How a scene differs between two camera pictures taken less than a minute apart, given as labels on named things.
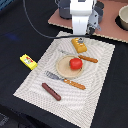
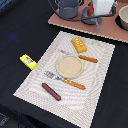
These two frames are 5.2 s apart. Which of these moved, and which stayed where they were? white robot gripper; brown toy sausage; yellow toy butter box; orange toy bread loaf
Moved: white robot gripper
Stayed: yellow toy butter box; orange toy bread loaf; brown toy sausage
